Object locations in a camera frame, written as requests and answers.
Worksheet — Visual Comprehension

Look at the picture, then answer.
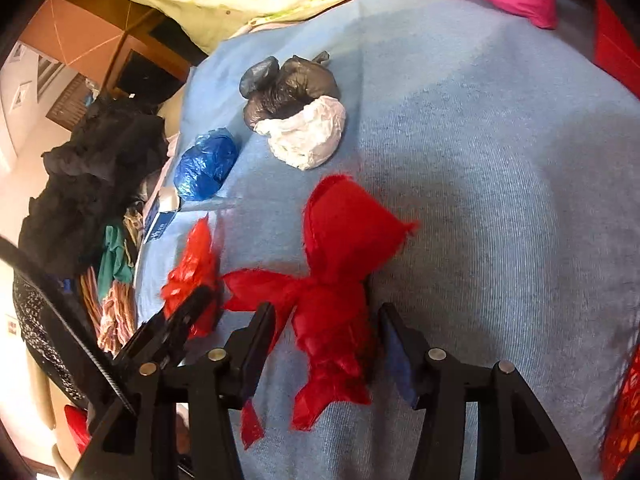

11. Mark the green cloth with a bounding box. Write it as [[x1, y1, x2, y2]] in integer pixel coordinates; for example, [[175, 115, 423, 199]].
[[97, 222, 137, 306]]

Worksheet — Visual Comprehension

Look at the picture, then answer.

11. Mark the red plastic mesh basket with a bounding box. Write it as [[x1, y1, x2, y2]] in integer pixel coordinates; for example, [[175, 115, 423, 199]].
[[600, 360, 640, 480]]

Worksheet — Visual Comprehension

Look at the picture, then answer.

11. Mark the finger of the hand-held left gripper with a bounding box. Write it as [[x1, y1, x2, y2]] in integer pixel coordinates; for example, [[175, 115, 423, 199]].
[[112, 284, 213, 368]]

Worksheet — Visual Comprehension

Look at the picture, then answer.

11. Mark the light blue blanket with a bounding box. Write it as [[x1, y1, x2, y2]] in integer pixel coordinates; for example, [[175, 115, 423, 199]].
[[135, 0, 640, 480]]

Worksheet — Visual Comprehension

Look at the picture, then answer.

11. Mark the pink striped cloth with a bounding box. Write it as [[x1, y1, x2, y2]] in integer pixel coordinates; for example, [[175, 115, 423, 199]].
[[80, 265, 140, 357]]

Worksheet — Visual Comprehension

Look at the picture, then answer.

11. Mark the grey plastic bag ball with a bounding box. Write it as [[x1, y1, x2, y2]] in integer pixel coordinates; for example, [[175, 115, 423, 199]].
[[239, 51, 341, 131]]

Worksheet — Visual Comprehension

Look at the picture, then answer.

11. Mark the white plastic bag ball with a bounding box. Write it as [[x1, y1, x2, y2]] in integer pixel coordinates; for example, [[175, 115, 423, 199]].
[[255, 96, 347, 171]]

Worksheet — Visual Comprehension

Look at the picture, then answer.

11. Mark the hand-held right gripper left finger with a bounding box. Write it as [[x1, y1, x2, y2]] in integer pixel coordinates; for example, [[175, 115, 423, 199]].
[[70, 302, 278, 480]]

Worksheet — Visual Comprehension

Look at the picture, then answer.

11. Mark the large red plastic bag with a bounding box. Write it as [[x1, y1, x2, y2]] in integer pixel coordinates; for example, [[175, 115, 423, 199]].
[[222, 175, 420, 451]]

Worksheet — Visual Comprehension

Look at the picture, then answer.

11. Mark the red paper bag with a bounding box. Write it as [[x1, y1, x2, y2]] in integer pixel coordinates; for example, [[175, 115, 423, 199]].
[[594, 0, 640, 98]]

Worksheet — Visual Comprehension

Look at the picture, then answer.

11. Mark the black ribbed strap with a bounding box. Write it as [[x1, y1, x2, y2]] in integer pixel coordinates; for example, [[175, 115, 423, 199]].
[[0, 237, 137, 417]]

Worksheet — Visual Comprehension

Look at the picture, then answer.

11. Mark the small red plastic bag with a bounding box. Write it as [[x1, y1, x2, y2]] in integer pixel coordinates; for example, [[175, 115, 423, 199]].
[[160, 215, 223, 341]]

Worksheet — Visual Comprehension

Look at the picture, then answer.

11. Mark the black cloth pile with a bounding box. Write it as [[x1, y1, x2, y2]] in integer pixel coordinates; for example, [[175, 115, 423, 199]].
[[17, 94, 168, 276]]

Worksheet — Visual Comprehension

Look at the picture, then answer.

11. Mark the blue white toothpaste box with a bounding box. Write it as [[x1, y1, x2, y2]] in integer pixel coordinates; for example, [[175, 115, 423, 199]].
[[143, 187, 182, 245]]

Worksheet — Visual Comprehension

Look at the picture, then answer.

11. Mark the wooden cabinet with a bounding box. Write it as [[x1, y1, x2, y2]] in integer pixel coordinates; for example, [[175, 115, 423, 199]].
[[104, 10, 202, 107]]

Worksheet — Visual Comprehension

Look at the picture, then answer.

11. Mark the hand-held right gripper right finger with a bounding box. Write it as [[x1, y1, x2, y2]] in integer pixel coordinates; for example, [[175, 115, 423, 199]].
[[377, 302, 583, 480]]

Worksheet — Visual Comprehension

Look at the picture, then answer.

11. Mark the black dotted cloth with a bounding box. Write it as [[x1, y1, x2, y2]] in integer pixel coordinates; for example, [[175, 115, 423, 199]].
[[12, 270, 88, 403]]

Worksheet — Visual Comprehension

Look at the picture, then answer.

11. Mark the blue plastic bag ball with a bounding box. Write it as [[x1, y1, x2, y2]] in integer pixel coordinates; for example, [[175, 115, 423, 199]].
[[173, 127, 241, 202]]

